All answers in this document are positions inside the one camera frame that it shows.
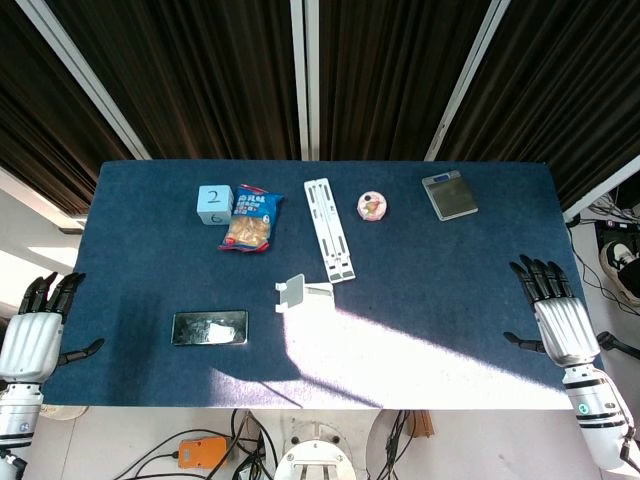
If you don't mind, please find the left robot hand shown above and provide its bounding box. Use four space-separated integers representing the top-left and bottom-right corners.
0 271 106 384

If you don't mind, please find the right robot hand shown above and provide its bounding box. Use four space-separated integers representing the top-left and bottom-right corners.
502 254 601 372

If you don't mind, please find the black smartphone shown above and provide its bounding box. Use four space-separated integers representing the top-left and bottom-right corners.
170 310 249 347

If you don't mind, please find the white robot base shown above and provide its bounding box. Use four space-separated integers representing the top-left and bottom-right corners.
273 422 357 480

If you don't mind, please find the white folding laptop stand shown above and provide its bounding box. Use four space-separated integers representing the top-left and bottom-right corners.
303 178 358 284

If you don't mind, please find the small white phone holder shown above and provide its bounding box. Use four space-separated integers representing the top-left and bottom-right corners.
274 273 335 315

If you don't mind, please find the black and white sneaker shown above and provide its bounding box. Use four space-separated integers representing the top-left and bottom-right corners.
598 239 640 304

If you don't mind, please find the silver digital pocket scale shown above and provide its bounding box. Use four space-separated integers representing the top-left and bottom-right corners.
421 169 480 222

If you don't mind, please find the orange box device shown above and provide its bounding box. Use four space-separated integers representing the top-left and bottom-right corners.
177 436 229 470

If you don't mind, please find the pink toy cake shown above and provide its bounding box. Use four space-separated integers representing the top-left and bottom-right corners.
356 192 389 222

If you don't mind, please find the light blue number cube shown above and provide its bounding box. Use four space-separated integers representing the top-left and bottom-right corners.
194 184 236 226

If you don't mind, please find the blue table cloth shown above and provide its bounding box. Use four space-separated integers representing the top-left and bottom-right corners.
42 159 604 412

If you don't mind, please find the blue snack bag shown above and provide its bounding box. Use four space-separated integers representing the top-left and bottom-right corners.
217 183 286 254

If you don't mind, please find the black cable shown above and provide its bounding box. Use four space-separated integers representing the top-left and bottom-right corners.
117 409 266 480
374 409 416 480

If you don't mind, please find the white window frame bar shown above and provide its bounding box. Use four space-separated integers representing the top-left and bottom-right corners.
14 0 151 161
424 0 511 162
289 0 321 161

